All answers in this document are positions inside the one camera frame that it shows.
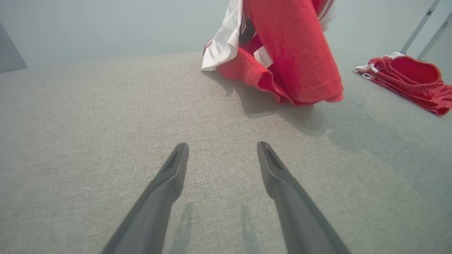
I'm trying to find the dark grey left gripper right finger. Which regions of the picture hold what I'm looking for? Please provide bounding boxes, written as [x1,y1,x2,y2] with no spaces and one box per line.
[257,141,352,254]

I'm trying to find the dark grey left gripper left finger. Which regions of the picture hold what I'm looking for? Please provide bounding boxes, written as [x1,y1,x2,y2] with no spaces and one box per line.
[101,143,190,254]

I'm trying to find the red Bulls jersey white sleeves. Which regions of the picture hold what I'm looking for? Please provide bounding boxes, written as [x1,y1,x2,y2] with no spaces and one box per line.
[201,0,344,107]

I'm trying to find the red Bulls shorts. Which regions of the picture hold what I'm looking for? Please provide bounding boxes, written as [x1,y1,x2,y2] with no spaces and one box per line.
[354,52,452,116]

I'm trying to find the grey fabric sofa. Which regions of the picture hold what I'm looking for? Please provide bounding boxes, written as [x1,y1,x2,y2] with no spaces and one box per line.
[0,46,452,254]

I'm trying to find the grey metal stand legs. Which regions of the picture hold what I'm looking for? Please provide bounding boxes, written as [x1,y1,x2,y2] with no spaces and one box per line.
[399,0,442,55]

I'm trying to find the grey partition post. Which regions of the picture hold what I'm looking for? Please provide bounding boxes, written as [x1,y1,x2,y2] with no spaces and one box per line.
[417,11,452,61]

